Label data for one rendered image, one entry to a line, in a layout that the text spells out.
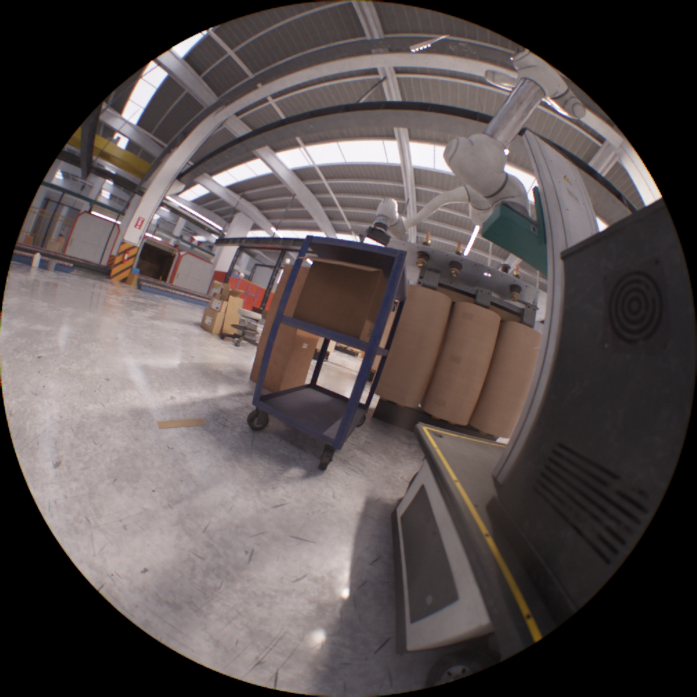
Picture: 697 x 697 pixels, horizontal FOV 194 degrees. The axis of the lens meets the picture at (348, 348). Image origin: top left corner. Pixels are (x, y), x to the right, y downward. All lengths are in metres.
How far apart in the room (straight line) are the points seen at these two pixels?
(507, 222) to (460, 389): 1.15
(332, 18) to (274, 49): 2.67
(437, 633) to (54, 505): 0.78
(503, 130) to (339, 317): 0.95
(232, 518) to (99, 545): 0.38
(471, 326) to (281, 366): 1.38
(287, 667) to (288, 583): 0.22
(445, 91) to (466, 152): 9.16
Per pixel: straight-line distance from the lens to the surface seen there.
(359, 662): 0.57
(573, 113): 1.13
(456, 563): 0.40
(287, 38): 11.02
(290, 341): 1.41
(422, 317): 1.51
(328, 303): 0.80
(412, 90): 10.08
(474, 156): 0.80
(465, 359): 1.54
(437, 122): 4.65
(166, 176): 10.67
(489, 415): 1.69
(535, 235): 0.81
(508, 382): 1.69
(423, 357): 1.49
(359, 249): 0.82
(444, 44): 6.28
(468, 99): 9.98
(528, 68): 1.07
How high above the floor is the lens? 0.53
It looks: 3 degrees down
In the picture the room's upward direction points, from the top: 19 degrees clockwise
